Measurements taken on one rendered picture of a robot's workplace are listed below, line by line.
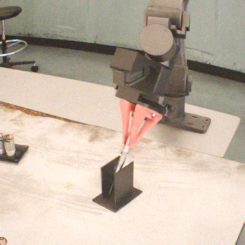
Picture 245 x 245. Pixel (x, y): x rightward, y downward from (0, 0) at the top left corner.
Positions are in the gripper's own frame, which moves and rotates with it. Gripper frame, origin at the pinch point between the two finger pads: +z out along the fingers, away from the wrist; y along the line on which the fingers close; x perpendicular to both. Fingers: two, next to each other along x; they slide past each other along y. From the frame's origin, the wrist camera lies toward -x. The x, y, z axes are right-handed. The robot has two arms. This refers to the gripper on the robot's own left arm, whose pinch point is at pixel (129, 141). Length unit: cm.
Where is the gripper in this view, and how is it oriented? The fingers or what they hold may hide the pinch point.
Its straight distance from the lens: 75.5
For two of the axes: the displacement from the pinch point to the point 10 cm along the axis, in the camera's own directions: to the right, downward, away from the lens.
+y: 7.8, 3.1, -5.5
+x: 5.2, 1.7, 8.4
